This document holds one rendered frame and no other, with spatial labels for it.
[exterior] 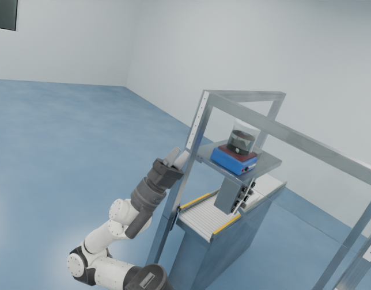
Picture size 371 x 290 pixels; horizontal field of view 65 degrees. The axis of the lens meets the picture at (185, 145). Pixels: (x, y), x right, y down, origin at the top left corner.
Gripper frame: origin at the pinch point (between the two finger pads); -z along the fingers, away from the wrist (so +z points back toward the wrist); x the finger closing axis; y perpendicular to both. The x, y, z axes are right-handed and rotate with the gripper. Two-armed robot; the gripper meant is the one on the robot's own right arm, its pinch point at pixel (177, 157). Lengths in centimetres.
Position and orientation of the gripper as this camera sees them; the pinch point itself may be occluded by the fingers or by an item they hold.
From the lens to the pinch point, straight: 86.7
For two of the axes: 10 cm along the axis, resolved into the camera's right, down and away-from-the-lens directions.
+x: -5.0, -2.4, -8.3
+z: -6.1, 7.8, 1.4
